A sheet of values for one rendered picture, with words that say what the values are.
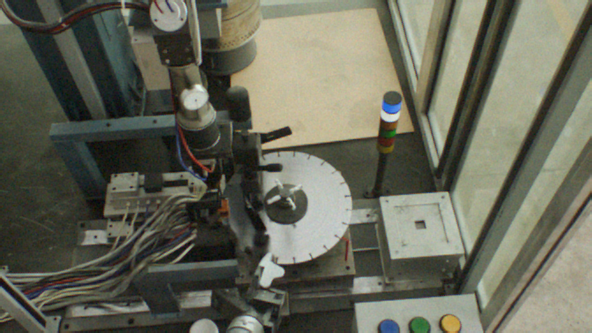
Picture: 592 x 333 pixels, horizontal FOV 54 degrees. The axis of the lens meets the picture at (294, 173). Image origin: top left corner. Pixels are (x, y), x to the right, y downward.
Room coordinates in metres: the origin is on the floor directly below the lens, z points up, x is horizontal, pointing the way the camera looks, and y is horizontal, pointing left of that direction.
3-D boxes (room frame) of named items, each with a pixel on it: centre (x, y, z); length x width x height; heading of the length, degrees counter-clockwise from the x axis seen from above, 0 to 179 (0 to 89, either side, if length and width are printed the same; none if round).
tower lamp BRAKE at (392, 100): (0.93, -0.24, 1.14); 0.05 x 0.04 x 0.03; 2
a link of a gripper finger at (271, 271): (0.59, 0.06, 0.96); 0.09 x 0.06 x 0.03; 163
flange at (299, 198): (0.78, 0.03, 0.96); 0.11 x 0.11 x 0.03
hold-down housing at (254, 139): (0.75, 0.10, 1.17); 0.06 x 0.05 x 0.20; 83
